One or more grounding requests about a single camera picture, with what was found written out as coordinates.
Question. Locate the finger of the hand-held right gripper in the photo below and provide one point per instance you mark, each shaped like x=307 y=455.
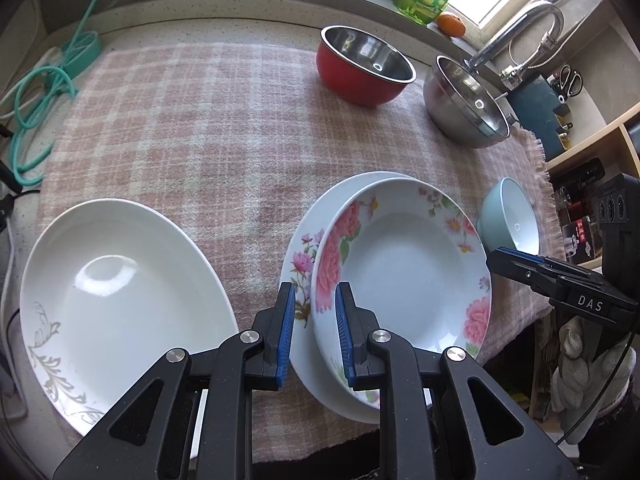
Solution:
x=520 y=271
x=522 y=255

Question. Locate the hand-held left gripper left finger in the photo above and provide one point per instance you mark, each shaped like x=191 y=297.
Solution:
x=286 y=335

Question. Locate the wooden shelf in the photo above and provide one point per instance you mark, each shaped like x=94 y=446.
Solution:
x=590 y=147

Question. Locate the orange fruit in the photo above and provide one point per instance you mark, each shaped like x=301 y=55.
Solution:
x=450 y=25

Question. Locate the pink plaid cloth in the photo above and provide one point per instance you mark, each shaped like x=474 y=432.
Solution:
x=200 y=150

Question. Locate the deep white floral plate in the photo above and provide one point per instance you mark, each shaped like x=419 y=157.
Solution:
x=410 y=270

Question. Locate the black box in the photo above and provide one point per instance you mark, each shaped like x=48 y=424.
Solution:
x=580 y=170

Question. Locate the stainless steel bowl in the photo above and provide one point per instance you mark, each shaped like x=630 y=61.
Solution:
x=450 y=110

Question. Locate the dark blue box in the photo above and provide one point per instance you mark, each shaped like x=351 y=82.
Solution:
x=537 y=110

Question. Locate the red bowl steel interior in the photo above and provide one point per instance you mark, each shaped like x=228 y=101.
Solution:
x=350 y=80

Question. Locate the dark printed box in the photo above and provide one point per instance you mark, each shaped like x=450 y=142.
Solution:
x=582 y=235

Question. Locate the white oval plate silver leaves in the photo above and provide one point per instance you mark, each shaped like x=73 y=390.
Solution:
x=115 y=310

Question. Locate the person's right hand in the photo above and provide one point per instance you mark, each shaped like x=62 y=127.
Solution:
x=575 y=385

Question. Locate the light blue ceramic bowl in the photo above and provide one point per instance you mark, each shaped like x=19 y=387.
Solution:
x=515 y=215

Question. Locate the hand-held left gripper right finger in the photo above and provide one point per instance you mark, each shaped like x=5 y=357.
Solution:
x=345 y=335

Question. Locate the chrome kitchen faucet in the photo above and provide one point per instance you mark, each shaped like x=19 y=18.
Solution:
x=545 y=10

